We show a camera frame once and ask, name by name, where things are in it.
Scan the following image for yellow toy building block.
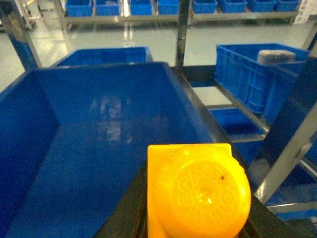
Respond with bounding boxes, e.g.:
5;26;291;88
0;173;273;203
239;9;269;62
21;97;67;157
147;143;251;238

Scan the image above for grey cylinder in crate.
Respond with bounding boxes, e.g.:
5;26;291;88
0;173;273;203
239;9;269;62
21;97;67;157
257;50;296;64

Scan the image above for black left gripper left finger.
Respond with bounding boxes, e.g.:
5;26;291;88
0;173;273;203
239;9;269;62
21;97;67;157
93;161;148;238

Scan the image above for blue crate behind left bin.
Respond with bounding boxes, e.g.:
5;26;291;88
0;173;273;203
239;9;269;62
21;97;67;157
53;47;153;66

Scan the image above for steel rack upright post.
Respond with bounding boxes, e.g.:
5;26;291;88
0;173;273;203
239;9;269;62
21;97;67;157
175;0;189;71

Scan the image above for large blue bin left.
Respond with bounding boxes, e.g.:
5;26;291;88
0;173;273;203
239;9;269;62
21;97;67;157
0;61;218;238

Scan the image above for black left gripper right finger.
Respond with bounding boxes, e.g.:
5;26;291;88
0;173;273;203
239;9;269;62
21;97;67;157
239;195;310;238

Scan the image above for blue ribbed crate with cylinder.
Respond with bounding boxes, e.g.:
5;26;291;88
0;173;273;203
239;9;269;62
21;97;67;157
214;43;310;114

